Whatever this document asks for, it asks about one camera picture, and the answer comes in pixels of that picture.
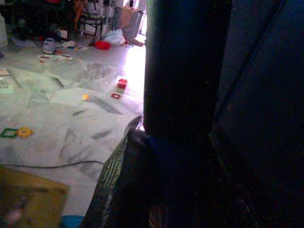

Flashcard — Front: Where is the blue plastic bucket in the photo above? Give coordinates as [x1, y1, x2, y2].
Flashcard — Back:
[60, 215, 86, 228]

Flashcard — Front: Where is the dark blue door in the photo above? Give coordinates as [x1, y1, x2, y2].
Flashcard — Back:
[213, 0, 304, 228]

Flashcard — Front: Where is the red plastic bowl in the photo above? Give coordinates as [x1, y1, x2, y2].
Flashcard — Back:
[94, 40, 112, 50]

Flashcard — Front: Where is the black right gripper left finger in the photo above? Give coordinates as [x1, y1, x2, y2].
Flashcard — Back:
[83, 115, 152, 228]

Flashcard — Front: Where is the red toy block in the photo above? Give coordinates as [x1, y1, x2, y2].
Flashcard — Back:
[115, 78, 128, 94]

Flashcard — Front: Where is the red-handled broom with yellow bristles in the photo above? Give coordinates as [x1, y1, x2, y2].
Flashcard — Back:
[0, 165, 69, 228]

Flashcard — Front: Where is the green square toy frame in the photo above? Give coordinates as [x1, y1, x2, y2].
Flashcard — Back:
[0, 128, 19, 139]

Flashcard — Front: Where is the long black floor cable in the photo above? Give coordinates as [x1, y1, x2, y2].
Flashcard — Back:
[0, 160, 105, 169]

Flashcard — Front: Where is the white plastic bag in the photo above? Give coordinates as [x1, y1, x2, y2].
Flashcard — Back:
[102, 28, 126, 46]

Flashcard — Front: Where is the dark cluttered table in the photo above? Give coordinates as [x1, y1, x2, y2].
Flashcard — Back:
[0, 0, 79, 42]

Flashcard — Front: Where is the blue pole with black grip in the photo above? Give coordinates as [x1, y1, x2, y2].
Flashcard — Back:
[143, 0, 232, 171]

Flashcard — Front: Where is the black metal chair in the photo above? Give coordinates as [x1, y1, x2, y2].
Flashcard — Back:
[76, 9, 106, 46]

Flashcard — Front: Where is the white printed paper sheet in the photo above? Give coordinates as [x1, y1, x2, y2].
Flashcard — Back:
[0, 80, 15, 95]

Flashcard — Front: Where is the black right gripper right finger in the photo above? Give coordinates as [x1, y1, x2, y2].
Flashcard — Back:
[190, 136, 259, 228]

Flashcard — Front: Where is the yellow toy gear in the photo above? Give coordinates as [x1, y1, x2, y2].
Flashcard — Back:
[17, 127, 34, 138]

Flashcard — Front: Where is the white and red flat toy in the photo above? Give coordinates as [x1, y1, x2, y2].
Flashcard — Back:
[38, 54, 73, 61]

